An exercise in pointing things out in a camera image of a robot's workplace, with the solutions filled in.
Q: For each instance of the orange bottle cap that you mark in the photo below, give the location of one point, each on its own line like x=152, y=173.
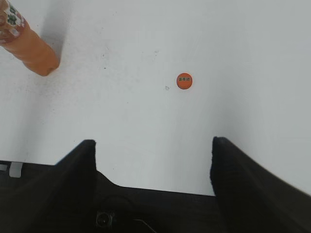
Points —
x=184, y=81

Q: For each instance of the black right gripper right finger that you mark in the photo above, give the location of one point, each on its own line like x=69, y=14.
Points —
x=253, y=200

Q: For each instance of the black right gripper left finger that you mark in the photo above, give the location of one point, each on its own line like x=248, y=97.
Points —
x=56, y=201

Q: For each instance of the orange Mirinda soda bottle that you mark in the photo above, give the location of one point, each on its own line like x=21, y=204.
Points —
x=19, y=39

